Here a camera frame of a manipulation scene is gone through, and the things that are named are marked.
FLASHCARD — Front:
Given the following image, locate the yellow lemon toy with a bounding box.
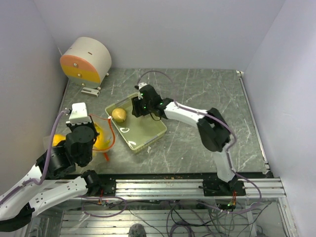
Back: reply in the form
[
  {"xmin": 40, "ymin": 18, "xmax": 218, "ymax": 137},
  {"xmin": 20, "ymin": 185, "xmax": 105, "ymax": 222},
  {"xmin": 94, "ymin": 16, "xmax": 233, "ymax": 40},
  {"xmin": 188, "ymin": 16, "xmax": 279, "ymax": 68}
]
[{"xmin": 52, "ymin": 134, "xmax": 66, "ymax": 147}]

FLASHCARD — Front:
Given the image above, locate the small white clip block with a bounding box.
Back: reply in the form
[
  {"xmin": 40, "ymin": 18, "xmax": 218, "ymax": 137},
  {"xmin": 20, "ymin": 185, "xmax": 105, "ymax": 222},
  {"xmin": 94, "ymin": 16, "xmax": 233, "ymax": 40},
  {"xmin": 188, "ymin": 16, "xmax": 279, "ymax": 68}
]
[{"xmin": 81, "ymin": 87, "xmax": 100, "ymax": 97}]

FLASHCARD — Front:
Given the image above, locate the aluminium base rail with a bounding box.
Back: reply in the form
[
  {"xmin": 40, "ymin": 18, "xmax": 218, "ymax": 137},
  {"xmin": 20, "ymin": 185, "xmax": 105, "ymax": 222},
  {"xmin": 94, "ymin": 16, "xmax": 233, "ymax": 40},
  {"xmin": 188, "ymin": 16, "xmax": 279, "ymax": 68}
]
[{"xmin": 29, "ymin": 172, "xmax": 287, "ymax": 200}]

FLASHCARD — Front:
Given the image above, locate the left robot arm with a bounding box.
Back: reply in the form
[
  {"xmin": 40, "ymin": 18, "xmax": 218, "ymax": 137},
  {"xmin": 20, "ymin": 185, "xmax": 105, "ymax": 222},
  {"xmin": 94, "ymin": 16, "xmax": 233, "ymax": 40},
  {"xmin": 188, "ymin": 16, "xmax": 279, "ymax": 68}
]
[{"xmin": 0, "ymin": 122, "xmax": 101, "ymax": 232}]

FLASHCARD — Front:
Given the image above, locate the yellow banana bunch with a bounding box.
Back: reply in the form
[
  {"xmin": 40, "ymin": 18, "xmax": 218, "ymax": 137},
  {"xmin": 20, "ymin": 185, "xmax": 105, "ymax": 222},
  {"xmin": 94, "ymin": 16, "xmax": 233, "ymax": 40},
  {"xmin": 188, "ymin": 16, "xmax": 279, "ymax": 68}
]
[{"xmin": 93, "ymin": 124, "xmax": 111, "ymax": 151}]

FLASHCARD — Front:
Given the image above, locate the tan potato toy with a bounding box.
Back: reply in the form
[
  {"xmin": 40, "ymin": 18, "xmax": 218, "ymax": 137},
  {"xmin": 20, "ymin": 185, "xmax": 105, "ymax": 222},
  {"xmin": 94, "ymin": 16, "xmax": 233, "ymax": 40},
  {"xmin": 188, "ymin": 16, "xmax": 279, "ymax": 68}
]
[{"xmin": 111, "ymin": 108, "xmax": 127, "ymax": 123}]

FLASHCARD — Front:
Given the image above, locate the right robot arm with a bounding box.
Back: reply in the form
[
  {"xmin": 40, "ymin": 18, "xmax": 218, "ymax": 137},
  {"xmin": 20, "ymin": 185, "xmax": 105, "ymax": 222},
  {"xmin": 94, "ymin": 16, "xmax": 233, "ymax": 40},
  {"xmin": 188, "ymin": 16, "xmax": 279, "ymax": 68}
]
[{"xmin": 131, "ymin": 82, "xmax": 237, "ymax": 196}]

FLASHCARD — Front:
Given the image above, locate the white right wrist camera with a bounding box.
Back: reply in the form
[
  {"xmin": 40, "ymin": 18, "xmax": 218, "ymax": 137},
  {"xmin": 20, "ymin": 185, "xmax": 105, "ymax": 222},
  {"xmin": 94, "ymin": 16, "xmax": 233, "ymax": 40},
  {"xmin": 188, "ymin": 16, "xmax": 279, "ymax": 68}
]
[{"xmin": 134, "ymin": 82, "xmax": 148, "ymax": 91}]

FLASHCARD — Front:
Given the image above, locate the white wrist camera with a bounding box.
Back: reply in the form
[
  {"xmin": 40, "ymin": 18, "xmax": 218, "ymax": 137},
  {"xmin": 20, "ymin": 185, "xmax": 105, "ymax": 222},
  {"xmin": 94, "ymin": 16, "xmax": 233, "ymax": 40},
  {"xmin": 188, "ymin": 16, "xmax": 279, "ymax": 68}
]
[
  {"xmin": 134, "ymin": 82, "xmax": 148, "ymax": 91},
  {"xmin": 66, "ymin": 102, "xmax": 91, "ymax": 124}
]

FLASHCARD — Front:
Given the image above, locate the clear zip bag red zipper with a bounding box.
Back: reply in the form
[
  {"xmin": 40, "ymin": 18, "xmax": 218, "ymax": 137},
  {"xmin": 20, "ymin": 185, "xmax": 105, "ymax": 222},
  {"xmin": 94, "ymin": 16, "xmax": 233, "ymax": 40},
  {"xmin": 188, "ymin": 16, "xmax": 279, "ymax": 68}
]
[{"xmin": 43, "ymin": 134, "xmax": 67, "ymax": 159}]

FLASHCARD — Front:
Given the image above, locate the pale green plastic basket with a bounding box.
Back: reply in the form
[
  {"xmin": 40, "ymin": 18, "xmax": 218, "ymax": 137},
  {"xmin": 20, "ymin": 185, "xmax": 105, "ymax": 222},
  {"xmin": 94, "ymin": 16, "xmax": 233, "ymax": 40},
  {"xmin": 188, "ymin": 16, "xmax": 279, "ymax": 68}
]
[{"xmin": 105, "ymin": 92, "xmax": 167, "ymax": 153}]

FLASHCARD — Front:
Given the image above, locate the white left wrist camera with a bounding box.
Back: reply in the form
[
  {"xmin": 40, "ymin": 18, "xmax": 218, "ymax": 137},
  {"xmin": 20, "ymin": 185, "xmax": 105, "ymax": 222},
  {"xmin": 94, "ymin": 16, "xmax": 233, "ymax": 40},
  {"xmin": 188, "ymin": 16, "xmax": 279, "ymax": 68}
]
[{"xmin": 66, "ymin": 102, "xmax": 91, "ymax": 124}]

